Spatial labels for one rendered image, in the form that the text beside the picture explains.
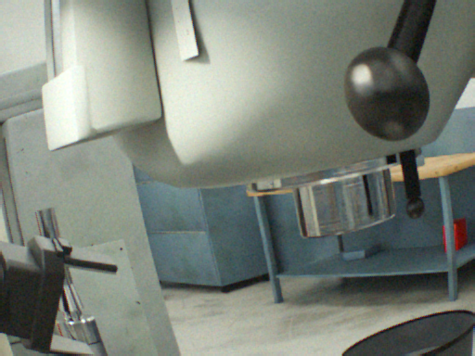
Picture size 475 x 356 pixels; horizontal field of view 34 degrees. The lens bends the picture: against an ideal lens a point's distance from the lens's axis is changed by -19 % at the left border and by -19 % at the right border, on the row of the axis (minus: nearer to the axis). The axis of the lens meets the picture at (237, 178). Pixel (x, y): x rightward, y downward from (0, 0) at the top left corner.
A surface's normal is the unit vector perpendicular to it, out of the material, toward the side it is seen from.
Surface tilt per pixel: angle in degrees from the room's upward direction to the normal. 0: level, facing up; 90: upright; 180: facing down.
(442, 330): 86
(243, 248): 90
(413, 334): 86
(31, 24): 90
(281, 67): 112
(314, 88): 122
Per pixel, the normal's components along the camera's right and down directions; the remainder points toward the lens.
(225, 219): 0.53, -0.07
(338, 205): -0.25, 0.11
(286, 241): -0.83, 0.20
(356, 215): 0.01, 0.05
